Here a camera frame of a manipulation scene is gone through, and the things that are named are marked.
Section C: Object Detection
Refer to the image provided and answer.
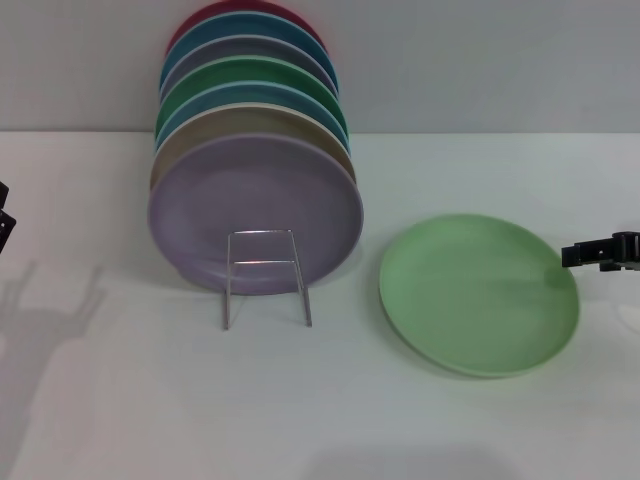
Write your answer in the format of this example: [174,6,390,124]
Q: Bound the beige plate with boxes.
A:
[148,102,357,191]

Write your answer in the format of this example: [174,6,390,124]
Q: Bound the metal wire plate rack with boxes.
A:
[221,228,314,331]

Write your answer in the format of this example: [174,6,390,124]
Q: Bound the teal plate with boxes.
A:
[159,11,340,94]

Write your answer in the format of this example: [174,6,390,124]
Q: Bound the light blue plate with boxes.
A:
[153,79,351,151]

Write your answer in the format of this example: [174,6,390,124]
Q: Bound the lavender plate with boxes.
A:
[146,132,365,296]

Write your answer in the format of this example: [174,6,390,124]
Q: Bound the dark green plate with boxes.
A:
[154,54,349,136]

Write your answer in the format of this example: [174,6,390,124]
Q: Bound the grey purple plate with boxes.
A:
[158,34,340,99]

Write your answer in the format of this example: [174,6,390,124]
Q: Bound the red plate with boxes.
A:
[164,0,330,57]

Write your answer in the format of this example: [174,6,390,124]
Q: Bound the light green plate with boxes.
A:
[378,212,582,380]

